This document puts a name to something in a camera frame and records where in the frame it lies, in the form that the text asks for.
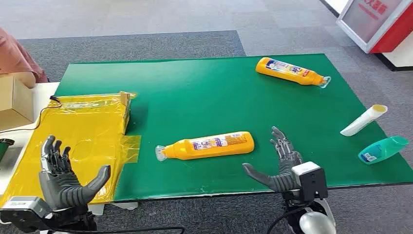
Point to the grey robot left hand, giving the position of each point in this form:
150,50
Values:
61,187

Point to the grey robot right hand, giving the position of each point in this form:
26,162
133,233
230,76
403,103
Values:
284,179

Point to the orange bottle with clear cap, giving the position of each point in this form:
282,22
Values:
284,72
219,147

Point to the white tube bottle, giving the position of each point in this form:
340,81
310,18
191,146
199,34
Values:
361,122

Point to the teal bottle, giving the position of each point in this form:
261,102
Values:
384,149

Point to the box wrapped in yellow film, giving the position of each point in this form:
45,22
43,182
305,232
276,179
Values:
80,129

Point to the dark green round object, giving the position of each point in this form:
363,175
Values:
5,148

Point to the brown cardboard box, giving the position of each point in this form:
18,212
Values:
13,103

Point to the green table mat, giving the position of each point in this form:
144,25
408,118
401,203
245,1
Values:
209,106

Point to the person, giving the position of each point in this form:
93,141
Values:
16,58

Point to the white plinth with black edge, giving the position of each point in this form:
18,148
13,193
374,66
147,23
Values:
403,53

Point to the red and white sign stand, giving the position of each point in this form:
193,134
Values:
364,16

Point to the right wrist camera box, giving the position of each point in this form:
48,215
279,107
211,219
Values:
311,181

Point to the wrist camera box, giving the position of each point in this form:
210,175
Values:
22,206
311,181

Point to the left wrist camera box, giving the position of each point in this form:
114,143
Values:
22,206

